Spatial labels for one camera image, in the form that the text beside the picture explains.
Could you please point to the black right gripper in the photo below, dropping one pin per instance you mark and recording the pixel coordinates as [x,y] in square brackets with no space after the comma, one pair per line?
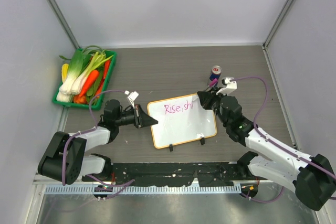
[206,97]

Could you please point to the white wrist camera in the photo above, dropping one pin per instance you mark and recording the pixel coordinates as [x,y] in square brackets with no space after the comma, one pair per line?
[229,86]
[131,97]

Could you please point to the white green bok choy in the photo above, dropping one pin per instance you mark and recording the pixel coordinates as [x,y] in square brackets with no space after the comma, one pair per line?
[73,73]

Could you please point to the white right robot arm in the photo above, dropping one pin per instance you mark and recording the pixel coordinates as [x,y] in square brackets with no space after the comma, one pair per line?
[311,178]

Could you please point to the white slotted cable duct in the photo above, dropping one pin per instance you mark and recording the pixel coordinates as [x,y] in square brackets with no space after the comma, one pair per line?
[133,190]

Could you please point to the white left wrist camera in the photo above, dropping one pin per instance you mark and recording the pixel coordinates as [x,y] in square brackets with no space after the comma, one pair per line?
[131,97]

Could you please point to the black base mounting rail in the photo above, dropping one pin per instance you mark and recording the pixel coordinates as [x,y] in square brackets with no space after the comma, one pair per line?
[208,174]

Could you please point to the yellow corn cob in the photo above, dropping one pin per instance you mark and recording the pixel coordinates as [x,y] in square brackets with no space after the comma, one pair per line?
[64,72]

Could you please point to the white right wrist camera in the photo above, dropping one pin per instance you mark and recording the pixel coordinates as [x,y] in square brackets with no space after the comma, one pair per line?
[229,86]

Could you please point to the large orange carrot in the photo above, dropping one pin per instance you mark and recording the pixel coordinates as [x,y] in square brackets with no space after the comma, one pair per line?
[89,82]

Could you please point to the orange framed whiteboard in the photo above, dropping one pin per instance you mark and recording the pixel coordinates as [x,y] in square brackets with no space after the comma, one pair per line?
[180,120]

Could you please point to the purple capped marker pen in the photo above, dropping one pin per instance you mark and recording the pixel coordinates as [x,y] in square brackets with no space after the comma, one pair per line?
[210,85]

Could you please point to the green spring onion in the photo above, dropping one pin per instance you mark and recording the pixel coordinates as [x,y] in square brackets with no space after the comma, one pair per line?
[96,58]

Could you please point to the small red chili pepper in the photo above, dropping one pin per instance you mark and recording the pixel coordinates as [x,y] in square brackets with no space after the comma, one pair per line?
[106,68]

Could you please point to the green plastic vegetable tray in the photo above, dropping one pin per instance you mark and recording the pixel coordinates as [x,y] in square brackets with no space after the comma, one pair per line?
[96,102]

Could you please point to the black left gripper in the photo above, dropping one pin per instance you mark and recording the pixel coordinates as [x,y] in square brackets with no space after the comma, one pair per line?
[140,118]

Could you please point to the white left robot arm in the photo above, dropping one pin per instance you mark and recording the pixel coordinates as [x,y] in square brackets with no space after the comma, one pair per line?
[64,159]

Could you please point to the blue silver energy drink can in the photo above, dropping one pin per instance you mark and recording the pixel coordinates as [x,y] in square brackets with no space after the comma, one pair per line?
[216,72]

